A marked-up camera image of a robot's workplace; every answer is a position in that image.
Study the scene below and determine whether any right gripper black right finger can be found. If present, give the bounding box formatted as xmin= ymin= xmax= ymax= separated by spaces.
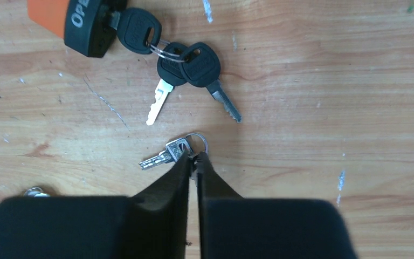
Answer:
xmin=195 ymin=153 xmax=357 ymax=258

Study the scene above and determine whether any black head key bunch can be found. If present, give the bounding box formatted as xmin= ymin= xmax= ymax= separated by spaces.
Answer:
xmin=109 ymin=8 xmax=242 ymax=126

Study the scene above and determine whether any silver key pair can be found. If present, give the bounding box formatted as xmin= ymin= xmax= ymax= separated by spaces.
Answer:
xmin=139 ymin=132 xmax=208 ymax=171

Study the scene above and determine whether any brass padlock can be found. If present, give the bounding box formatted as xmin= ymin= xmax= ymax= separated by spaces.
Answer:
xmin=23 ymin=186 xmax=50 ymax=197

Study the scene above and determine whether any orange black padlock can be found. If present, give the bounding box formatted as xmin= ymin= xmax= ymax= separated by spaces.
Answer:
xmin=26 ymin=0 xmax=128 ymax=58

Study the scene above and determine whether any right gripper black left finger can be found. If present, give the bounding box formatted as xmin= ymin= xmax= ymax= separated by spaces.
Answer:
xmin=0 ymin=154 xmax=191 ymax=258

